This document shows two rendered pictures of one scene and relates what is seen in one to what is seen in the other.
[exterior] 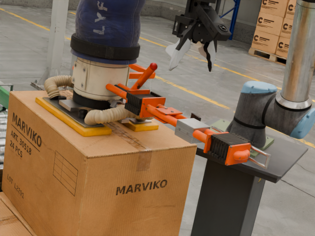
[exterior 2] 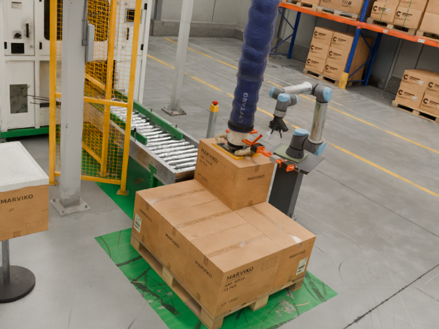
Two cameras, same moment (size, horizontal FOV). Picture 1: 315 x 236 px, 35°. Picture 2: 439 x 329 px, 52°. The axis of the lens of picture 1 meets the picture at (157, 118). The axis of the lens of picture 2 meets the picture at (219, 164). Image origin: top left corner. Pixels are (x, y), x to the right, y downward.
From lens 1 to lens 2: 233 cm
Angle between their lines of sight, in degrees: 7
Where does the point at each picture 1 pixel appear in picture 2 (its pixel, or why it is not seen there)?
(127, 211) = (250, 186)
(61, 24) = (181, 72)
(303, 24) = (318, 110)
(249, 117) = (296, 145)
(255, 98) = (298, 137)
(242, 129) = (293, 151)
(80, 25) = (232, 119)
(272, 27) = (321, 53)
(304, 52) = (319, 121)
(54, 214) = (223, 187)
